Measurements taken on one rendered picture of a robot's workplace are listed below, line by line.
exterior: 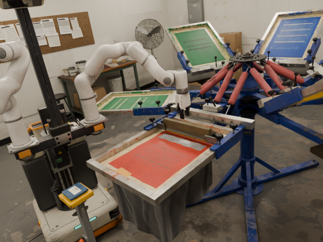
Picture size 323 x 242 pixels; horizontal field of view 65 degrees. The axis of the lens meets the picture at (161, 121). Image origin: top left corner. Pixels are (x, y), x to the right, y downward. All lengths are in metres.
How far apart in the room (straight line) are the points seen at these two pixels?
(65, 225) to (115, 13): 4.66
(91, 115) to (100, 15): 4.23
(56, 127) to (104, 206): 0.95
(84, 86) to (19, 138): 0.47
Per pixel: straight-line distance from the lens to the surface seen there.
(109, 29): 5.88
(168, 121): 1.76
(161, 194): 1.20
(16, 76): 1.53
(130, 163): 1.53
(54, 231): 2.34
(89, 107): 1.71
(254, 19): 5.87
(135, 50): 1.53
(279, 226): 2.48
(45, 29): 5.20
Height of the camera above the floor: 1.74
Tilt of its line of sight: 23 degrees down
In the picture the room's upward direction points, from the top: 8 degrees counter-clockwise
